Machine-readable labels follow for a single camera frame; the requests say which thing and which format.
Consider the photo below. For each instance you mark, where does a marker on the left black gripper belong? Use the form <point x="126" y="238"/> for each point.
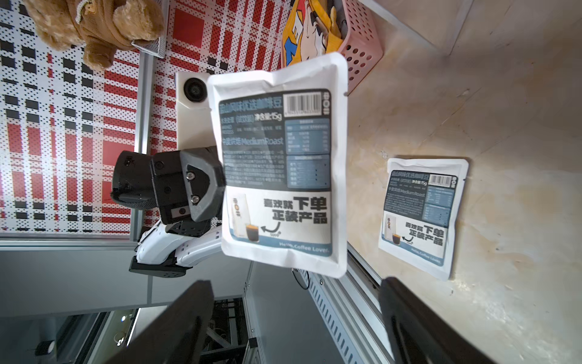
<point x="188" y="184"/>

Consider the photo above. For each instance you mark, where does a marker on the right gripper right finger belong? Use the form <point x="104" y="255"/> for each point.
<point x="417" y="334"/>

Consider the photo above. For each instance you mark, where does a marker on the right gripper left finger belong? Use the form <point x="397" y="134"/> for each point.
<point x="177" y="335"/>

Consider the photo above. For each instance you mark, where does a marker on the blue coffee bag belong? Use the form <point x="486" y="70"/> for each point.
<point x="282" y="143"/>
<point x="421" y="205"/>

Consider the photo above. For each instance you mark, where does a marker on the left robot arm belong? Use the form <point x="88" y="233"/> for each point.
<point x="164" y="251"/>

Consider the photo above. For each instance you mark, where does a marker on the brown teddy bear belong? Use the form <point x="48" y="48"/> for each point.
<point x="102" y="27"/>

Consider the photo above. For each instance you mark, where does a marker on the yellow printed cloth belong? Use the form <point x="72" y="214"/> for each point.
<point x="313" y="28"/>

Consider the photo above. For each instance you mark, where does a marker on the pink plastic basket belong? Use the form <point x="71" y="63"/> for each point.
<point x="361" y="47"/>

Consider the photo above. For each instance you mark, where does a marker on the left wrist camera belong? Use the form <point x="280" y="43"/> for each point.
<point x="194" y="119"/>

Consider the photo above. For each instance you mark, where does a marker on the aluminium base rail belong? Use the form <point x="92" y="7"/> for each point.
<point x="350" y="309"/>

